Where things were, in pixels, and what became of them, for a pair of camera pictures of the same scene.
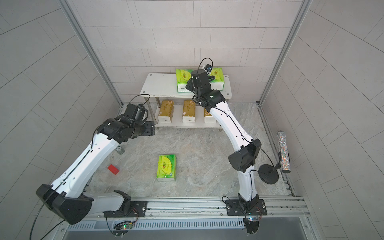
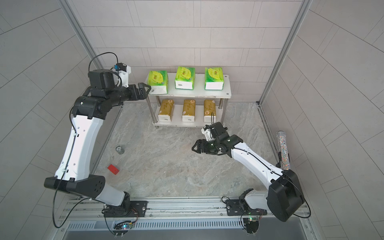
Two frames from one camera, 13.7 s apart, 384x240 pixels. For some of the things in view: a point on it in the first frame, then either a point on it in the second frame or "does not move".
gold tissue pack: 189,111 does not move
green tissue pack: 218,83 does not move
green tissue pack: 182,76 does not move
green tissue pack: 166,167 → 158,81
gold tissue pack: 166,111 does not move
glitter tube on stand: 285,165 does not move
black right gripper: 194,82 → 204,149
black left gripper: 151,128 → 142,95
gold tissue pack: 208,117 does not move
